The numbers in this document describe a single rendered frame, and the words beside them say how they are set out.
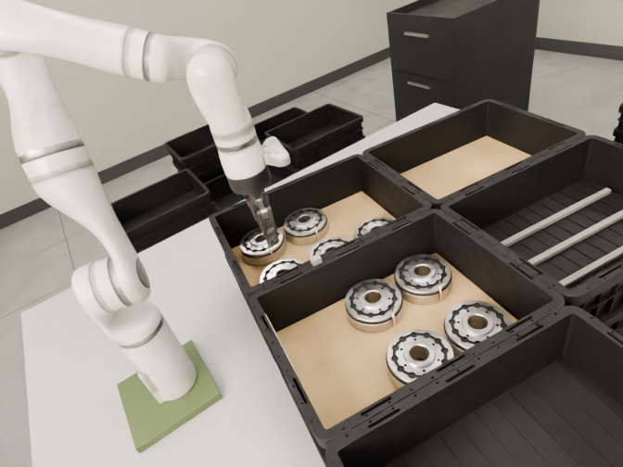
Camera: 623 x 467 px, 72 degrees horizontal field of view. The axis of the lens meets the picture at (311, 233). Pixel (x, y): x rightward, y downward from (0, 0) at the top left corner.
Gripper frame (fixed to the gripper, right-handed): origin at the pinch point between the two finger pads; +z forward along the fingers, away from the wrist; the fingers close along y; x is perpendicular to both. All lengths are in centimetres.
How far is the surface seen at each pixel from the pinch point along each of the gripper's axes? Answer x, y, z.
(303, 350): -2.4, 20.3, 12.5
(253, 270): -5.3, -5.4, 12.5
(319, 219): 12.9, -9.9, 9.4
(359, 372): 4.4, 28.8, 12.5
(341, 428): -2.4, 41.4, 2.5
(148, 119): -38, -290, 63
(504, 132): 68, -16, 10
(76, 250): -105, -190, 96
